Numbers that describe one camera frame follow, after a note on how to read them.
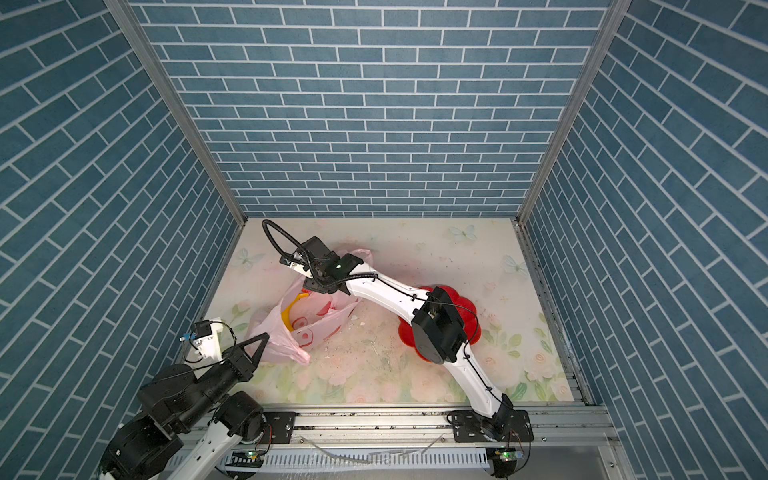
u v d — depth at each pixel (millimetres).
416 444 724
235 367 552
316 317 945
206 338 561
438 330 533
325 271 663
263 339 642
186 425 495
